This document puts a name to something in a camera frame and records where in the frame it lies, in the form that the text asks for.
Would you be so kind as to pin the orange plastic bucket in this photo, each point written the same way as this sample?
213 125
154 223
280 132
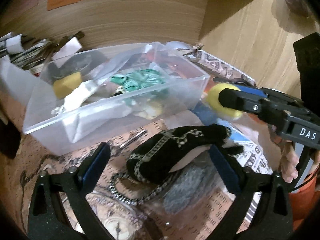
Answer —
305 200

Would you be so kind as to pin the green crumpled cloth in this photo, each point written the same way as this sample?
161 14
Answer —
136 80

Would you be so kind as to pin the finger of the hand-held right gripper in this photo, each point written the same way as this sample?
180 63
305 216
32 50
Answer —
252 91
232 99

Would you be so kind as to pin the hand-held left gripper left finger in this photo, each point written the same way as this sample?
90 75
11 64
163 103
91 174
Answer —
93 165

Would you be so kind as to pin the person's right hand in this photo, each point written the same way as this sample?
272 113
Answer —
289 165

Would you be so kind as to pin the clear plastic storage box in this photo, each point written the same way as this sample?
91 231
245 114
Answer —
117 95

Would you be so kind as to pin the pile of papers and clutter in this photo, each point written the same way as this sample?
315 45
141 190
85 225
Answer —
32 52

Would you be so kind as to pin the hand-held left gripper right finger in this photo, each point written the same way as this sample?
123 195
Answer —
223 166

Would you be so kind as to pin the black stand post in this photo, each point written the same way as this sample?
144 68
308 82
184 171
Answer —
307 65

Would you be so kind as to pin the yellow sponge block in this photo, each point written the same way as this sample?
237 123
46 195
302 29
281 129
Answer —
67 85

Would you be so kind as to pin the white crumpled cloth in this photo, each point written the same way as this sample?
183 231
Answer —
77 96

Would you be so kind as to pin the printed newspaper pattern tablecloth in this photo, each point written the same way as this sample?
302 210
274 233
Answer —
140 212

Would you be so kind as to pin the grey felt cloth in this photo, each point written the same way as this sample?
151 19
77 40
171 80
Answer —
190 180

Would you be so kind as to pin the yellow sponge ball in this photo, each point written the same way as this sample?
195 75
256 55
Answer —
223 102

